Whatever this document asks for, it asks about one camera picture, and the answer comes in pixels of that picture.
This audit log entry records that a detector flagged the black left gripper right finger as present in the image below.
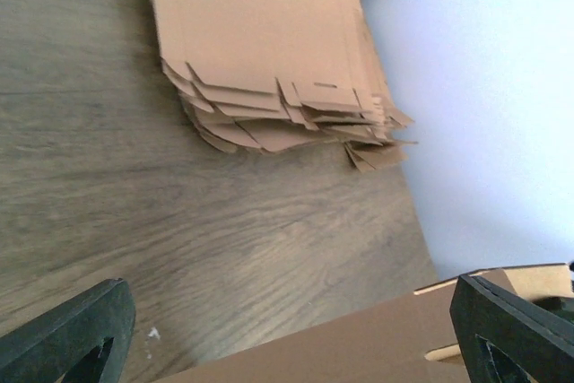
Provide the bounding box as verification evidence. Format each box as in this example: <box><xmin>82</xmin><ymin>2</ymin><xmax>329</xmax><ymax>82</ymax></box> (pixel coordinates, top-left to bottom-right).
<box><xmin>449</xmin><ymin>274</ymin><xmax>573</xmax><ymax>383</ymax></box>

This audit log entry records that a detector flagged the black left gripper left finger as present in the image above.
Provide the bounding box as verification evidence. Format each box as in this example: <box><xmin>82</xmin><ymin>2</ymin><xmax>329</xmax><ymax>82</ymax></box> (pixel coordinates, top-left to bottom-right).
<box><xmin>1</xmin><ymin>279</ymin><xmax>135</xmax><ymax>382</ymax></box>

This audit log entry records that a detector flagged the cardboard box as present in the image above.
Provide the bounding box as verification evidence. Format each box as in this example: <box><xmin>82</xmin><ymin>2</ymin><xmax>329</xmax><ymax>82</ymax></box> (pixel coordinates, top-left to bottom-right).
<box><xmin>173</xmin><ymin>264</ymin><xmax>573</xmax><ymax>383</ymax></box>

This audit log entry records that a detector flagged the stack of flat cardboard blanks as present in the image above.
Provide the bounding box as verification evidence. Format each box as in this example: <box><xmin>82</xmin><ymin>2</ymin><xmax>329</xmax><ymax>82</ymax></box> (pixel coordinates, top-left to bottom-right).
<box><xmin>151</xmin><ymin>0</ymin><xmax>412</xmax><ymax>171</ymax></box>

